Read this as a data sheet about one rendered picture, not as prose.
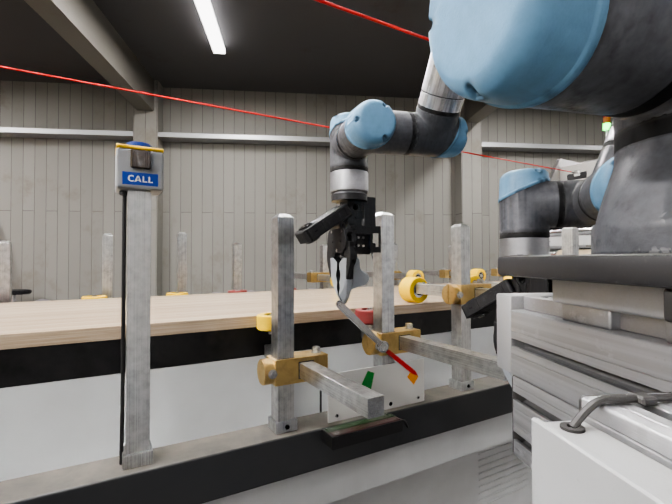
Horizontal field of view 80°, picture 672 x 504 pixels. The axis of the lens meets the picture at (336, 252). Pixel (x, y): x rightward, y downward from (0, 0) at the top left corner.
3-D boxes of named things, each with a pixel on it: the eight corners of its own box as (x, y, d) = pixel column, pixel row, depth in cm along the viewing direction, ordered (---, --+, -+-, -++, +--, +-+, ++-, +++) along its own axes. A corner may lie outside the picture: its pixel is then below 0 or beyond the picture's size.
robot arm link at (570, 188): (656, 223, 54) (565, 225, 58) (626, 228, 65) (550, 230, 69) (655, 165, 55) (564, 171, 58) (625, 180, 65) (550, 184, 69)
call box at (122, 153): (163, 194, 67) (164, 148, 67) (115, 191, 63) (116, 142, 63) (158, 200, 73) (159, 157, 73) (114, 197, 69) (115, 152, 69)
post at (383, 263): (395, 421, 92) (393, 211, 93) (382, 425, 90) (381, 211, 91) (385, 416, 95) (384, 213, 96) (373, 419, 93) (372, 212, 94)
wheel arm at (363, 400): (385, 420, 60) (385, 392, 60) (366, 425, 58) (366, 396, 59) (277, 359, 98) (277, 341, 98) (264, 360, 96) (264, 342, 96)
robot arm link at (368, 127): (417, 99, 66) (392, 121, 77) (352, 93, 64) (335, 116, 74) (417, 147, 66) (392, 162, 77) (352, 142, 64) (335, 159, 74)
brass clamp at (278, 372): (329, 379, 82) (329, 354, 82) (266, 389, 75) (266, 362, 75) (315, 371, 87) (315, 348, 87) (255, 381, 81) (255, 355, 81)
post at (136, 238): (153, 463, 66) (154, 191, 67) (119, 471, 64) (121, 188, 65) (150, 452, 70) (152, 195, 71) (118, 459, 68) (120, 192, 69)
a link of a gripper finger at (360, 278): (372, 303, 78) (372, 255, 78) (346, 305, 75) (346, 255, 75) (363, 302, 81) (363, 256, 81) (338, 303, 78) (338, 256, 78)
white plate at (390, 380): (425, 401, 95) (424, 358, 95) (328, 423, 82) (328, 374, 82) (423, 400, 96) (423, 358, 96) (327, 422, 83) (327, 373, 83)
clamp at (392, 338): (421, 350, 95) (420, 329, 95) (374, 357, 88) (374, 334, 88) (405, 346, 100) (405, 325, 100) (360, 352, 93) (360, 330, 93)
